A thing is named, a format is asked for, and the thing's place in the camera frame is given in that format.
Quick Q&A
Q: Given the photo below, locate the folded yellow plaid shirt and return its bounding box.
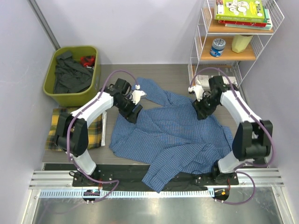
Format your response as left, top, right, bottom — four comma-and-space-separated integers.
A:
45, 107, 107, 151

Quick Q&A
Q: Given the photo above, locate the red black garment in bin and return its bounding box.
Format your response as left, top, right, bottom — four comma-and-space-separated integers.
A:
80, 56, 96, 67

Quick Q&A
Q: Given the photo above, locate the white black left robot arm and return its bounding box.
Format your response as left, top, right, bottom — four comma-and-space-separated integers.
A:
54, 78, 146, 186

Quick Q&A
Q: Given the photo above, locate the blue white round tin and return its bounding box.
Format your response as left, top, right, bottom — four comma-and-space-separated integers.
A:
210, 38, 226, 57

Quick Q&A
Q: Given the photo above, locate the red book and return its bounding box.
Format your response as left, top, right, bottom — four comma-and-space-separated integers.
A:
218, 20, 267, 27

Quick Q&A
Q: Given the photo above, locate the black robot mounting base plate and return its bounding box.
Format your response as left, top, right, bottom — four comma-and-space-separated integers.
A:
69, 165, 239, 191

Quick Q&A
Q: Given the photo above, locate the white wire shelf rack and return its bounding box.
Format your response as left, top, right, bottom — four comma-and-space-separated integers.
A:
188, 0, 284, 88

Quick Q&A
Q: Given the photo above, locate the olive green plastic bin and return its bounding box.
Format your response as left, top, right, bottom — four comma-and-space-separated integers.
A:
43, 45, 100, 107

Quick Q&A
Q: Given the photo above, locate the white slotted cable duct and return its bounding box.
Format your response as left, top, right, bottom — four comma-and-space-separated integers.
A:
39, 188, 214, 199

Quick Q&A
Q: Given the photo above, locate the dark grey shirt in bin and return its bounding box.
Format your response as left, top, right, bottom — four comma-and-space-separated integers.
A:
53, 50, 94, 94

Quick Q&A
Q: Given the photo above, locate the blue checked long sleeve shirt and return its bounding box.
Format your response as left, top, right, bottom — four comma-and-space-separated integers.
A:
109, 77, 233, 192

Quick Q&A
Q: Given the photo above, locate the pale yellow faceted vase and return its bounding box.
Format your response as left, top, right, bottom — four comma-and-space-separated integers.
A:
232, 35, 253, 53

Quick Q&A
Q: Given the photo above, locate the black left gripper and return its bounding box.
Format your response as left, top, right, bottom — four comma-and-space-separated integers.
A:
114, 95, 142, 123

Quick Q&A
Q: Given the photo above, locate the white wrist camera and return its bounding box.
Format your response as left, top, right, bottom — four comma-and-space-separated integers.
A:
188, 84, 204, 102
131, 84, 147, 105

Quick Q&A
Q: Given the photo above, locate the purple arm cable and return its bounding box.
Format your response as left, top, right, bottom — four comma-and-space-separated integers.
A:
188, 67, 274, 205
66, 69, 141, 214

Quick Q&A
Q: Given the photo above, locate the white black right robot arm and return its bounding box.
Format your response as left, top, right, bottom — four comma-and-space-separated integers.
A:
188, 76, 273, 184

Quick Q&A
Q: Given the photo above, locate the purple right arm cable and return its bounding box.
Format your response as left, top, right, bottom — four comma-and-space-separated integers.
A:
188, 67, 274, 205

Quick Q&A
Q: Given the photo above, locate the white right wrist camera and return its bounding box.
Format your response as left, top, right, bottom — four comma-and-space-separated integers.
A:
188, 84, 204, 102

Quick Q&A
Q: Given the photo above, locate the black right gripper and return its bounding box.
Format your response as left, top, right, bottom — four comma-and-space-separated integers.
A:
192, 93, 221, 120

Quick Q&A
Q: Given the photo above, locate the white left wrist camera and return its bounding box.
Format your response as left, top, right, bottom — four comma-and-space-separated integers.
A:
131, 84, 147, 105

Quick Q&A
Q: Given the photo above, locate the white folded paper booklet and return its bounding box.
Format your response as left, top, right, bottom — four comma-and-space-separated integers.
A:
195, 75, 238, 89

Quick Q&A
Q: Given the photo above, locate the aluminium extrusion rail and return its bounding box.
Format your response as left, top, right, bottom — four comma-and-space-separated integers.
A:
29, 168, 284, 189

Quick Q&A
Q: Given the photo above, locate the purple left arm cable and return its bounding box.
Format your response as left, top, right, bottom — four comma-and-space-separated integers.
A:
66, 69, 141, 214

